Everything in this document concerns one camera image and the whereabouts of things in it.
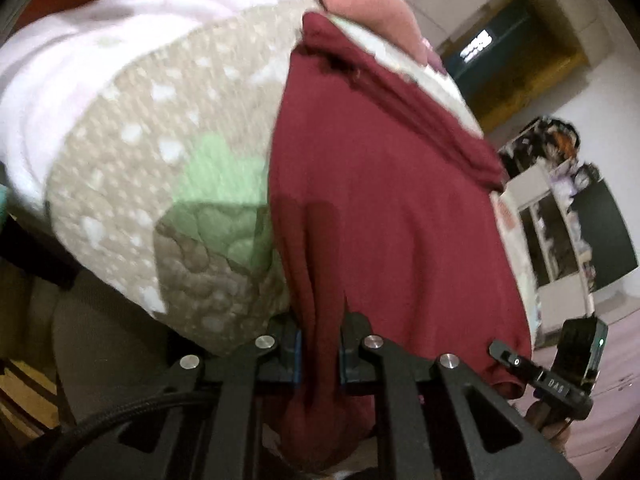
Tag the beige dotted blanket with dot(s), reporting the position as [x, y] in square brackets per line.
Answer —
[165, 160]

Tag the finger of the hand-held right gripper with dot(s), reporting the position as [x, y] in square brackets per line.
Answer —
[509, 356]

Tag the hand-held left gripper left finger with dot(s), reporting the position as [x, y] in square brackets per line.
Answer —
[297, 356]

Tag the person's right hand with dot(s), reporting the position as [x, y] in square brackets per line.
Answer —
[552, 427]

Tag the dark flat screen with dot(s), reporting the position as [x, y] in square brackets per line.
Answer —
[602, 235]

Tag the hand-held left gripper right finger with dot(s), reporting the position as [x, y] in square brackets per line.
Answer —
[343, 361]

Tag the grey cushion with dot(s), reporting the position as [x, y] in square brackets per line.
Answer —
[90, 340]

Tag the white shelf cabinet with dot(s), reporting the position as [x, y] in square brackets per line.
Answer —
[547, 255]

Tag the wooden door frame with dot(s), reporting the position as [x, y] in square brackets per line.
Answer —
[520, 50]

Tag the maroon garment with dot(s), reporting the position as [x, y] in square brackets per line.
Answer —
[390, 200]

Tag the pink pillow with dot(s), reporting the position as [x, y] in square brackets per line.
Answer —
[370, 0]

